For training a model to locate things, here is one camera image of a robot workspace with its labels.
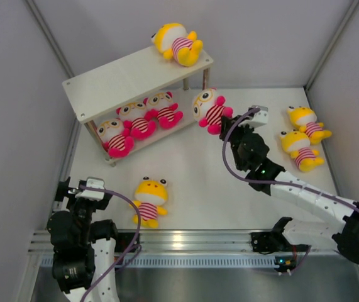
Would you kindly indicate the aluminium front rail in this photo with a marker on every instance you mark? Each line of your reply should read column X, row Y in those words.
column 223, row 240

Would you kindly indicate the white two-tier shelf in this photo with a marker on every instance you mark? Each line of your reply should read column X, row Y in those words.
column 100, row 91

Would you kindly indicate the yellow frog plush front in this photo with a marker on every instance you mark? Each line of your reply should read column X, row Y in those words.
column 150, row 197

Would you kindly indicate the pink plush with glasses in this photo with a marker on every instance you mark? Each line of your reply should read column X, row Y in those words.
column 162, row 107

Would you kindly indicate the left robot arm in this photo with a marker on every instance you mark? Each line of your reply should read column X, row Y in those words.
column 82, row 248

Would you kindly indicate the left corner aluminium post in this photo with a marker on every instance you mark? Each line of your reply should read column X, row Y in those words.
column 49, row 37

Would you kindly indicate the yellow plush right front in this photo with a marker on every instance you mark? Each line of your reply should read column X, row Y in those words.
column 298, row 146

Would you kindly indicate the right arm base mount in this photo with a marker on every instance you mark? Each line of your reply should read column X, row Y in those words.
column 272, row 241

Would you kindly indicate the pink plush shelf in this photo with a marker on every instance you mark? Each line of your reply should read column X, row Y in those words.
column 136, row 117
column 115, row 138

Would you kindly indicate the right corner aluminium post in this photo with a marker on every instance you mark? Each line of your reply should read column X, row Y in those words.
column 333, row 42

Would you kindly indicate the white slotted cable duct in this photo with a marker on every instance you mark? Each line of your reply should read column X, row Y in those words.
column 201, row 261

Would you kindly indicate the pink plush shelf left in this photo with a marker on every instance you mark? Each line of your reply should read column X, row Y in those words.
column 115, row 138

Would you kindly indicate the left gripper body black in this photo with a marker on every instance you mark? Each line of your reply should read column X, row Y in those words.
column 76, row 204

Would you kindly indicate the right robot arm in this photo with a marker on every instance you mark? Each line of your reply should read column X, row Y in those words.
column 339, row 226

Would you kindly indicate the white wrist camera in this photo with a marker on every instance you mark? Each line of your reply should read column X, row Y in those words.
column 258, row 117
column 91, row 188

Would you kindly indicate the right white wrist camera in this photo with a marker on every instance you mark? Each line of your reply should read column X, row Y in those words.
column 258, row 117

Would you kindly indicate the corner aluminium post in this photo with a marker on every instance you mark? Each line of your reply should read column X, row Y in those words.
column 49, row 37
column 333, row 42

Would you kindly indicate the yellow plush on shelf top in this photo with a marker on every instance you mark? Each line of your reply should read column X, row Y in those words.
column 174, row 42

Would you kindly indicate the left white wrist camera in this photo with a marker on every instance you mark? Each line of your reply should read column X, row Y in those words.
column 91, row 188

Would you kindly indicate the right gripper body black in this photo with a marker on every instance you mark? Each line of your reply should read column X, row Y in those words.
column 235, row 139

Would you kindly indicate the yellow plush right back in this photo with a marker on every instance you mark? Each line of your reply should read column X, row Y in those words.
column 305, row 120

